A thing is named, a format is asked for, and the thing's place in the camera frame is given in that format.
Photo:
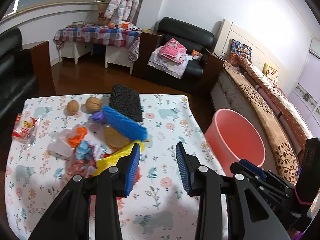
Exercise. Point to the purple crumpled wrapper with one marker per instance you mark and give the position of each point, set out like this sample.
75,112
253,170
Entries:
98,117

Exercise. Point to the bed with brown blanket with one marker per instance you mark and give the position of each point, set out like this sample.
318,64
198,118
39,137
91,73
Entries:
246,90

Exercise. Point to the orange peel piece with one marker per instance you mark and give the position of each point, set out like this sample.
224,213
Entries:
114,139

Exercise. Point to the black foam net sleeve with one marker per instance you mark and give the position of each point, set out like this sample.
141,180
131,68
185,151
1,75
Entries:
127,102

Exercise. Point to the yellow floral pillow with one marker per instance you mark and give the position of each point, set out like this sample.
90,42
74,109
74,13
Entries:
271,73

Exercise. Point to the black sofa at left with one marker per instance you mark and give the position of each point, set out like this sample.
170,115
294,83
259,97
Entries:
18,80

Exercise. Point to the blue crumpled wrapper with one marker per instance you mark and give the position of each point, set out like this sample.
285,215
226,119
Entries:
84,151

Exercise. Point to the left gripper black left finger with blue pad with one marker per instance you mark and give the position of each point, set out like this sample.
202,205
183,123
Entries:
68,215

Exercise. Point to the red clear snack bag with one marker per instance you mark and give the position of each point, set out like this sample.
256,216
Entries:
25,128

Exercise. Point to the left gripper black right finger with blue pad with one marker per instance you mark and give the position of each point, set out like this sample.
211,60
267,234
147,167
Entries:
201,181

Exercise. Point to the walnut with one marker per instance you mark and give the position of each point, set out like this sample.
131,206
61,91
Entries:
93,105
72,107

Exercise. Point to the floral bear tablecloth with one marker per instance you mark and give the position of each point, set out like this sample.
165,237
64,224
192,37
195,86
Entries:
157,208

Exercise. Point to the pink plastic trash bucket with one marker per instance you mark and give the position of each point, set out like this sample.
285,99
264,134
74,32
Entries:
232,138

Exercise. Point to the orange fruit on table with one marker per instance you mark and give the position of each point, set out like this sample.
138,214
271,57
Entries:
111,25

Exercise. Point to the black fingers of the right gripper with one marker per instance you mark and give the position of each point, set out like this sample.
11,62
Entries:
252,168

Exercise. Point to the left walnut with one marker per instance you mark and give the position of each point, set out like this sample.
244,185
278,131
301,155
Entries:
72,107

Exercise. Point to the right walnut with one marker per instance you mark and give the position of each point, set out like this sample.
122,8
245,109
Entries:
93,105

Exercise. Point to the colourful cartoon pillow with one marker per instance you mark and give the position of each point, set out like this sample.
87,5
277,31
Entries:
237,50

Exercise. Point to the pink folded clothes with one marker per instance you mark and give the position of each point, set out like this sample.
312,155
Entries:
173,51

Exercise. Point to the clear bag orange print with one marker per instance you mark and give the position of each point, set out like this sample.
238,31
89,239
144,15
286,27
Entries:
65,142

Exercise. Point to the brown wooden side cabinet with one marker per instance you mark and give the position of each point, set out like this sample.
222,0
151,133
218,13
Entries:
38,52

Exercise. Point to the black leather armchair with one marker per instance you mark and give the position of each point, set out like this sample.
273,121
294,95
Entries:
200,68

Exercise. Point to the plaid tablecloth side table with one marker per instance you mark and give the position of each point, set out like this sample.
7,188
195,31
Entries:
73,43

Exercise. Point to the white headboard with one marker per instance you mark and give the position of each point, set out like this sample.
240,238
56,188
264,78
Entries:
260,55

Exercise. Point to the hanging pastel puffer jacket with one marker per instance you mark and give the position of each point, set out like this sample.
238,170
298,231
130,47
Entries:
121,10

